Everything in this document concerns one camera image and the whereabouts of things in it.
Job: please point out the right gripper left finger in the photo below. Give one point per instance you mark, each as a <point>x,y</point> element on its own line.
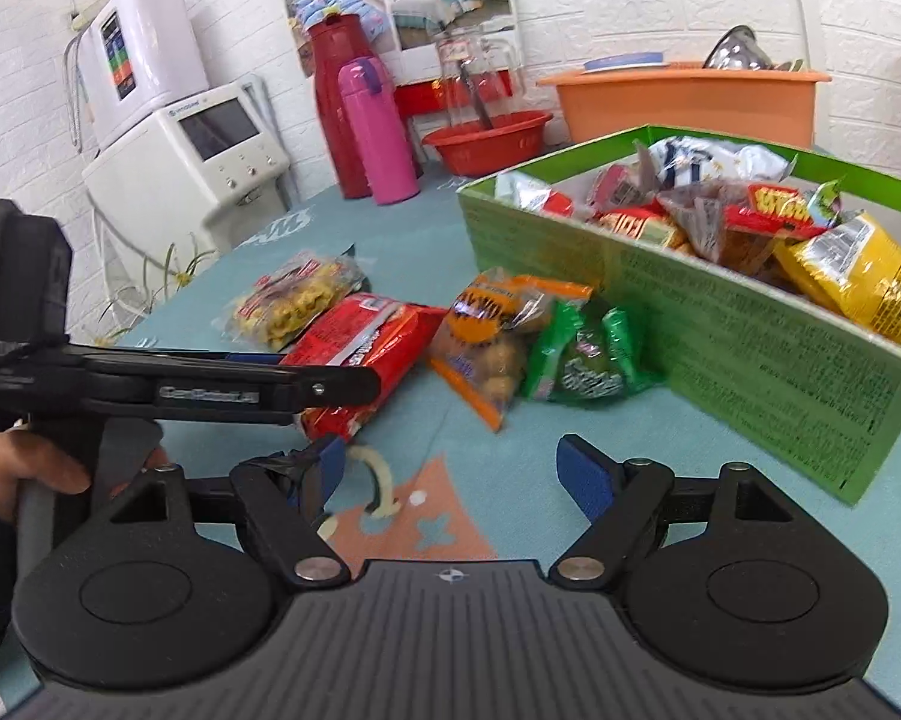
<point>282,498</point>

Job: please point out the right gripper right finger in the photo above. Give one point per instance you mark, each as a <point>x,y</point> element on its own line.
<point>621,501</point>

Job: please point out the yellow snack bag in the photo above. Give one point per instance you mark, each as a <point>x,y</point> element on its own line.
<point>854,270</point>

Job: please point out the person left hand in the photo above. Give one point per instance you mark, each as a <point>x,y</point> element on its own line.
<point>25,456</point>

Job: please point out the green snack bag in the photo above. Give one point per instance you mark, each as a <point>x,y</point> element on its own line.
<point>587,352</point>

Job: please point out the yellow cracker bag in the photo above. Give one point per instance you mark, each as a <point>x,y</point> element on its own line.
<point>283,304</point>

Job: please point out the large red snack bag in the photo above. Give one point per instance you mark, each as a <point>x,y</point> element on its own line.
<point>363,330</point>

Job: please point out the orange ball snack bag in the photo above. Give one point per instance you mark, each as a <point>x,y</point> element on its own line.
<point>480,350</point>

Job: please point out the white countertop appliance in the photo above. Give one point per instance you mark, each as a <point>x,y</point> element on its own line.
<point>201,175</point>

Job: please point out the green cardboard box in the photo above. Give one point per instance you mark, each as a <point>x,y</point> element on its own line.
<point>736,337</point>

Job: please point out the white silver snack bag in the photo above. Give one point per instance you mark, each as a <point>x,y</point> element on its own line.
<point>685,160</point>

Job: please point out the white water purifier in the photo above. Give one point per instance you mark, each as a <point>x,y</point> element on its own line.
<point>137,56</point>

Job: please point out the red plastic basin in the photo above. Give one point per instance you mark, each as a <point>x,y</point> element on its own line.
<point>470,150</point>

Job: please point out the pink thermos bottle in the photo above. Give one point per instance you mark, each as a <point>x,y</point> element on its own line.
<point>381,141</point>

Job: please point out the orange plastic tub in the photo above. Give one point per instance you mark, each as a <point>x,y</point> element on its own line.
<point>771,105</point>

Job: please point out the blue lidded container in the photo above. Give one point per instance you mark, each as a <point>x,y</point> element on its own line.
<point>633,61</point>

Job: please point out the glass pitcher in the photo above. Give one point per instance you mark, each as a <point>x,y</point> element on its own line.
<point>480,76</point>

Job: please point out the red thermos jug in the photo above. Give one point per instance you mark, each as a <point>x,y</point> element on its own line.
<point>335,41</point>

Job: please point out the metal bowl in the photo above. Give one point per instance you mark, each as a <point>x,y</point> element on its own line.
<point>738,50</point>

